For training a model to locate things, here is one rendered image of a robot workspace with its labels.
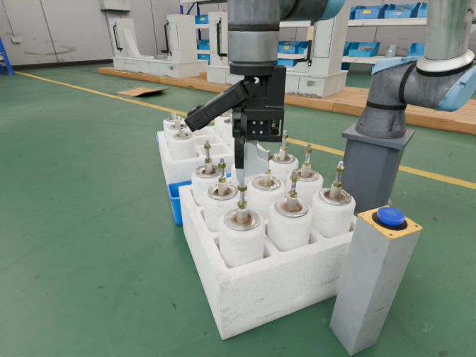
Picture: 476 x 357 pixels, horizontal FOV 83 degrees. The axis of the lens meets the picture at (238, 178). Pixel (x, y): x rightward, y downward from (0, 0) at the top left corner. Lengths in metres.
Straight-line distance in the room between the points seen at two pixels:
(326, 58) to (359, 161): 1.76
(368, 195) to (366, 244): 0.52
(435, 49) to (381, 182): 0.40
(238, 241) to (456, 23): 0.67
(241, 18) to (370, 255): 0.42
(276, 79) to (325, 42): 2.22
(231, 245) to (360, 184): 0.60
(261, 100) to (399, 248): 0.32
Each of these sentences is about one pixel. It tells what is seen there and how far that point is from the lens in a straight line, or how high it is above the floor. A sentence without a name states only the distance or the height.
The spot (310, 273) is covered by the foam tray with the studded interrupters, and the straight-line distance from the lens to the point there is 0.66.
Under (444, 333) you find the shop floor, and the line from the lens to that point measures 0.83.
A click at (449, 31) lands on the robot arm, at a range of 0.83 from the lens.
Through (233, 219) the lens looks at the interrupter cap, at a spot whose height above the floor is 0.25.
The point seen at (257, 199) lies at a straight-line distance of 0.67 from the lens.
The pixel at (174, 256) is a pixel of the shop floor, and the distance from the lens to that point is 0.86.
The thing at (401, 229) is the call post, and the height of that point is 0.32.
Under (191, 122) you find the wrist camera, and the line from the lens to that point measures 0.45.
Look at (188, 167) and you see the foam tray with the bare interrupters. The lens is 1.01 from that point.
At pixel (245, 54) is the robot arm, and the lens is 0.41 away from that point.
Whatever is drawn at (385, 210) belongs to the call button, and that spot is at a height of 0.33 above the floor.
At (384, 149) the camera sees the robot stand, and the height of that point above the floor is 0.27.
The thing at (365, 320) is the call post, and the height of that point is 0.12.
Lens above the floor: 0.59
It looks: 28 degrees down
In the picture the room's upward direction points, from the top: straight up
